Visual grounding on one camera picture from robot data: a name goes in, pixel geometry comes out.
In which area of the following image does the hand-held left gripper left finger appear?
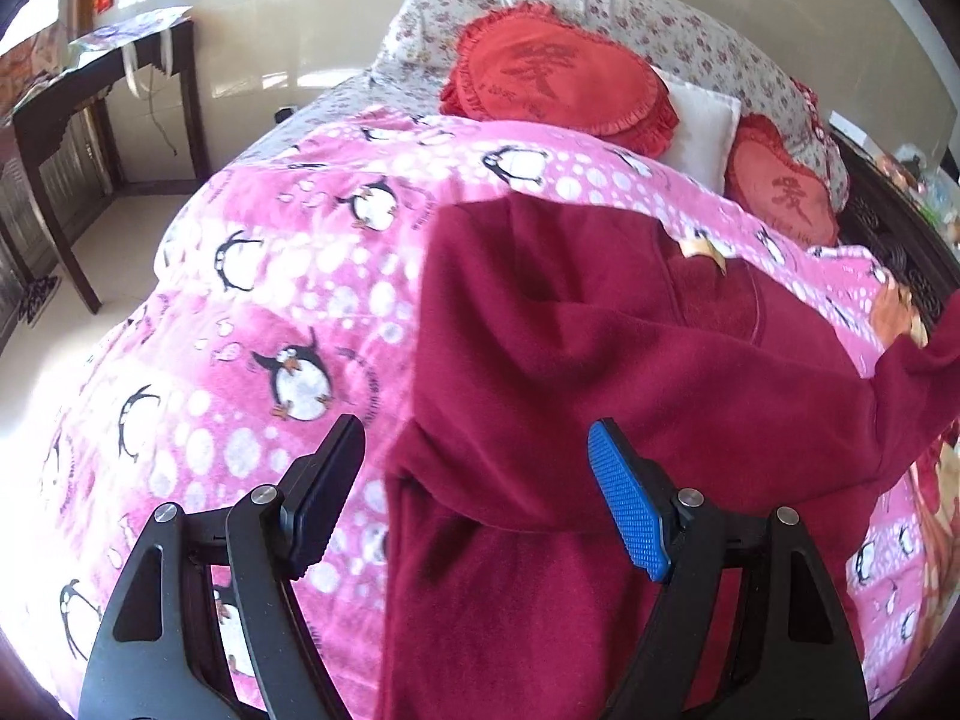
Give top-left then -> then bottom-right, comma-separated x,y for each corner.
79,414 -> 367,720

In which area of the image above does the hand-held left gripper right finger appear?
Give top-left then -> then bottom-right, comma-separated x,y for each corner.
587,420 -> 871,720

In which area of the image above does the dark red fleece garment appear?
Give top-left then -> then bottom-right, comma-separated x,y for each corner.
373,191 -> 960,720

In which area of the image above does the pink penguin print blanket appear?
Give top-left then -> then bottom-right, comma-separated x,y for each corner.
30,101 -> 960,720

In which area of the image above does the orange red floral quilt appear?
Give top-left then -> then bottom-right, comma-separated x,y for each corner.
870,277 -> 960,616

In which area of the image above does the small red heart pillow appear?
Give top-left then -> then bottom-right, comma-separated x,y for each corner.
724,114 -> 841,247

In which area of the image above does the dark patterned floor mat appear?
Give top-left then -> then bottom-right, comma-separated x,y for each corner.
15,276 -> 61,327

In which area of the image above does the dark carved wooden headboard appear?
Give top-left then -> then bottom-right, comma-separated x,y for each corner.
829,127 -> 960,338

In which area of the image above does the white square pillow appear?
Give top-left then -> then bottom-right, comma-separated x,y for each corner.
649,64 -> 743,192

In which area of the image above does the floral bed sheet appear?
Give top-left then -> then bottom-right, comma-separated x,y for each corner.
244,75 -> 395,162

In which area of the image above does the large red heart pillow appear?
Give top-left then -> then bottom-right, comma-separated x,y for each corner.
439,2 -> 680,158

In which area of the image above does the dark wooden slatted cabinet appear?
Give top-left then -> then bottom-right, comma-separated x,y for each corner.
0,112 -> 113,338

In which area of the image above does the pile of small bedside clutter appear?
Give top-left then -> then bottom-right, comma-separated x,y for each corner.
877,141 -> 960,245

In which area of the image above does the long floral pillow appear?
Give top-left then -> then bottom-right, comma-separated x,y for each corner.
499,0 -> 850,211

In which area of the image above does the dark wooden desk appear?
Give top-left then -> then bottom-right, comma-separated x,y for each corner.
11,19 -> 211,316

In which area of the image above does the short floral pillow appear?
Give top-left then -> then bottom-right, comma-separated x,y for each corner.
371,0 -> 502,87

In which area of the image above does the white paper bag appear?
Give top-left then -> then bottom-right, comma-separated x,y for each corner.
71,6 -> 194,100

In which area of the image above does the colourful printed sheet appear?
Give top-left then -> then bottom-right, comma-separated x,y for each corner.
0,19 -> 76,121

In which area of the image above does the thin dark cable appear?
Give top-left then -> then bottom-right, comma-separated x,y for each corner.
145,86 -> 179,145

